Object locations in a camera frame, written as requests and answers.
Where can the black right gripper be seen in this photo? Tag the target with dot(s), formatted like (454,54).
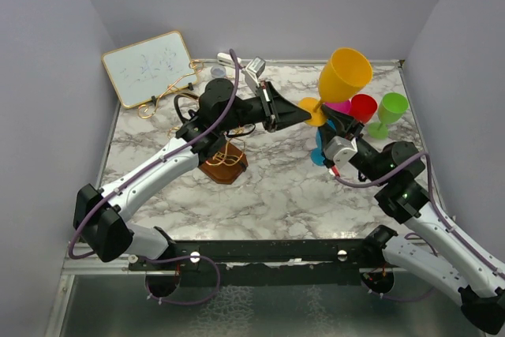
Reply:
(346,125)

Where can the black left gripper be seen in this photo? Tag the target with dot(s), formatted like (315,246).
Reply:
(287,113)

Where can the pink wine glass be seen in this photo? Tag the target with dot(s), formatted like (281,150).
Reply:
(343,107)

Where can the red wine glass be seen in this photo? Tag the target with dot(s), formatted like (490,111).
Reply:
(363,107)

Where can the blue wine glass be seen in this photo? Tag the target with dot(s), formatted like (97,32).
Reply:
(323,138)

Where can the yellow wine glass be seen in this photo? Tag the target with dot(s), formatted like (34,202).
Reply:
(346,73)

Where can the green wine glass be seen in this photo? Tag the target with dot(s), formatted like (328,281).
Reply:
(392,107)

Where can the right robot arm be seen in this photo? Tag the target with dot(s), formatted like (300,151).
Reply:
(467,273)

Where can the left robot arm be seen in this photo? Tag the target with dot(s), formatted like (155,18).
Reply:
(101,215)

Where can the gold framed whiteboard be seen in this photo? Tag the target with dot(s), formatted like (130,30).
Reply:
(148,68)

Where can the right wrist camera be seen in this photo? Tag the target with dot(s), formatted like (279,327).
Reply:
(338,152)

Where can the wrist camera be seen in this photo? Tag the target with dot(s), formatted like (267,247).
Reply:
(338,152)
(252,73)

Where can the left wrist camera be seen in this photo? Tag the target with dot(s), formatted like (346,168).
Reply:
(252,73)

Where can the gold wire glass rack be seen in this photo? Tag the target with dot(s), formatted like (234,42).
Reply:
(204,133)

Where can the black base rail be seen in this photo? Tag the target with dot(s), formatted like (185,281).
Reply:
(270,262)

